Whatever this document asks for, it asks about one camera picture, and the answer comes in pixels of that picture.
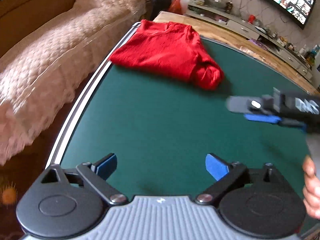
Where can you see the brown jar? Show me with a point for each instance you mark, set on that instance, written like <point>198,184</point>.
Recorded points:
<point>229,7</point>

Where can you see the green board with silver frame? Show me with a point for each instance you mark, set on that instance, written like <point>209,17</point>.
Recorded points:
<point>155,120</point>

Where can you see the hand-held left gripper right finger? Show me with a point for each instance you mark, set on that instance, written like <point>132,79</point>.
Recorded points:
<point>216,166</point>

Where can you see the black bag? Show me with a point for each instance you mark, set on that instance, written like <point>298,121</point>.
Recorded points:
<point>160,6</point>

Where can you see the purple round stool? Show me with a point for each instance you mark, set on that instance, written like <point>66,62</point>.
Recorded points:
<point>257,43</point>

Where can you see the red knit shirt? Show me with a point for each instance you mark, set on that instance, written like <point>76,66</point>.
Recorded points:
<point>165,50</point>

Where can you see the red cup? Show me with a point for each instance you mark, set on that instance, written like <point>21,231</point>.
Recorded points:
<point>251,19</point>

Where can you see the red plastic bag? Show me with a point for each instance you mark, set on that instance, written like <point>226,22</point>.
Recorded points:
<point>175,5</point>

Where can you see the brown leather sofa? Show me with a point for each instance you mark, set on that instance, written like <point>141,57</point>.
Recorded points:
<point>30,7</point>

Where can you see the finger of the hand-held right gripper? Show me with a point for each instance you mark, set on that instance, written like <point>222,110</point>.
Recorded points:
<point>262,118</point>
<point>245,104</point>

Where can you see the person's right hand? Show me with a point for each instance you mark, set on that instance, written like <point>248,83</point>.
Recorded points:
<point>312,192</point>

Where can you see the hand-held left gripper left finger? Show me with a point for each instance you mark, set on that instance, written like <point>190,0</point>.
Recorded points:
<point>108,164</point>

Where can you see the brown sofa with quilted cover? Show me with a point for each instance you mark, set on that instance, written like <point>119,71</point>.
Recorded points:
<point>62,62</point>

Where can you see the white television cabinet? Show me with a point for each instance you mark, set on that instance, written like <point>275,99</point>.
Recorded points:
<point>240,26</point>

